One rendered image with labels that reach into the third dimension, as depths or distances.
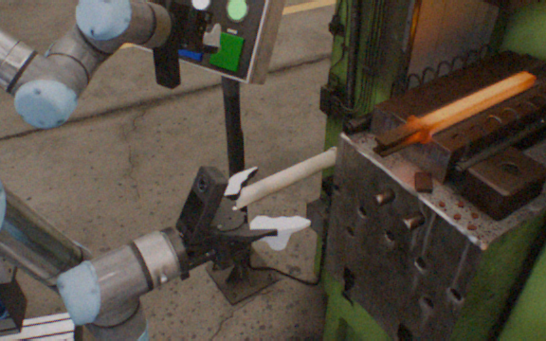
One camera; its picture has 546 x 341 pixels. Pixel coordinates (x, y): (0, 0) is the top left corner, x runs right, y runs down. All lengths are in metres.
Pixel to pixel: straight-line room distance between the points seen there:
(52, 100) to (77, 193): 1.64
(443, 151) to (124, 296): 0.59
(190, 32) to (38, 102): 0.34
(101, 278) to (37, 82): 0.30
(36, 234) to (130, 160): 1.78
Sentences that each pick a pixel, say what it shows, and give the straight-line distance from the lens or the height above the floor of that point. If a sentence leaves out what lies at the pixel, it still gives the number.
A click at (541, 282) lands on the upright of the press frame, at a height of 0.72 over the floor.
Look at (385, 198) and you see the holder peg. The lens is 1.01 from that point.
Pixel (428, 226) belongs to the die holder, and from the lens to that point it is 1.00.
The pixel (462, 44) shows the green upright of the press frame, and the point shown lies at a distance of 1.33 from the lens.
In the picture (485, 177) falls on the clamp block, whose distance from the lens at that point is 0.95.
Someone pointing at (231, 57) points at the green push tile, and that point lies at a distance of 1.18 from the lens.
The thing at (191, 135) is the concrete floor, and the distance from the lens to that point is 2.64.
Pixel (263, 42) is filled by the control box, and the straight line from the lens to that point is 1.18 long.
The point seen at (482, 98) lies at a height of 1.01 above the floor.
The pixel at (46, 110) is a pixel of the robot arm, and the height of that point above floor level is 1.14.
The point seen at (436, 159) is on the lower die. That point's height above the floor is 0.96.
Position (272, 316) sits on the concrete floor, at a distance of 1.88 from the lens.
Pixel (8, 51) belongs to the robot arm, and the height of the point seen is 1.21.
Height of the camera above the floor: 1.56
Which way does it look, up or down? 40 degrees down
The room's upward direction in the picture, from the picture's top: straight up
